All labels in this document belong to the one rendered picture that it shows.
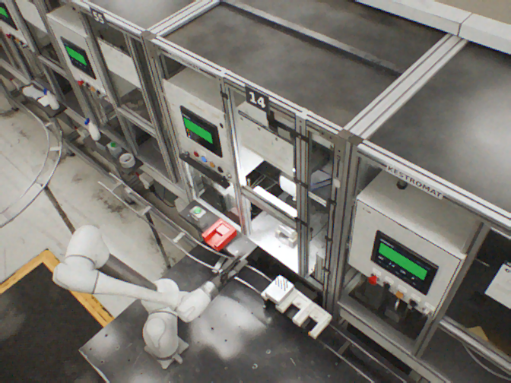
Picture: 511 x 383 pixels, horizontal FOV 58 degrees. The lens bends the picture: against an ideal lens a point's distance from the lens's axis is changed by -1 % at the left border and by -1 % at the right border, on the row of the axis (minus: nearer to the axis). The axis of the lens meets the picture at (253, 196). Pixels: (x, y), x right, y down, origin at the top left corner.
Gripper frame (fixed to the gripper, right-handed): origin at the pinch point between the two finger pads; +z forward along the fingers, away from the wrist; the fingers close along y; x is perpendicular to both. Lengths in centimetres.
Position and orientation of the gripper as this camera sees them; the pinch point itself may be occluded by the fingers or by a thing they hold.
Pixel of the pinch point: (241, 259)
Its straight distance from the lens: 239.7
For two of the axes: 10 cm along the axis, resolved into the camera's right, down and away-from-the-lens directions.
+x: -7.4, -4.8, 4.8
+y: -0.8, -6.4, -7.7
